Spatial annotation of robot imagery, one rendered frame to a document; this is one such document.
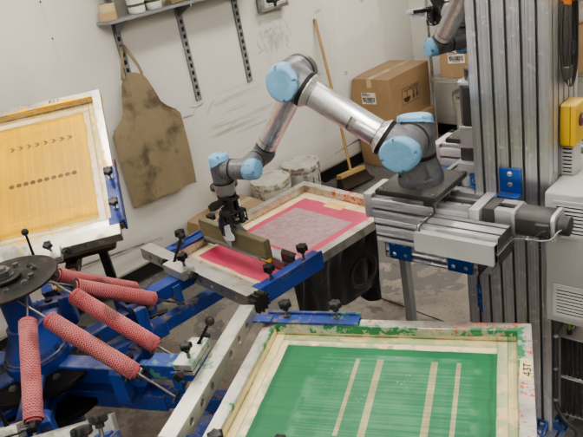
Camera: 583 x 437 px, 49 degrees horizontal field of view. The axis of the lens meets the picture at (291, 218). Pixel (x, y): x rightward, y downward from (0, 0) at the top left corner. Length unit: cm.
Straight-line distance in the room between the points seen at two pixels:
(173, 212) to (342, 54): 203
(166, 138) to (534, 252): 287
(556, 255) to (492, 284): 31
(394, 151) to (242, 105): 310
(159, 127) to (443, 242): 282
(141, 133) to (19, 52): 90
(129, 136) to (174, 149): 37
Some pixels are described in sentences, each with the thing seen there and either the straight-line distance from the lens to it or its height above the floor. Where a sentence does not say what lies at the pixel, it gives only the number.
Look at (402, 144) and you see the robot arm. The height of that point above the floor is 146.
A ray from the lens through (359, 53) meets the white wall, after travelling 582.
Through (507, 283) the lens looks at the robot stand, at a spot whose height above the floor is 84.
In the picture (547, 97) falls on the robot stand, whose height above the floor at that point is 151.
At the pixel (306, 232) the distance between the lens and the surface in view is 263.
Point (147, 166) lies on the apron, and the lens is 446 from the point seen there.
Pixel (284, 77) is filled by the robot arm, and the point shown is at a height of 168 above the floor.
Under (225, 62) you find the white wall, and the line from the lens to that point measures 484.
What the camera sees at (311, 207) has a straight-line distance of 285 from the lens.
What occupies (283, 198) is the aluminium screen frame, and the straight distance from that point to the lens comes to 293.
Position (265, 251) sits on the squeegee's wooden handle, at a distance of 230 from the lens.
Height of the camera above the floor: 211
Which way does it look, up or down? 24 degrees down
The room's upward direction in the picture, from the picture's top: 11 degrees counter-clockwise
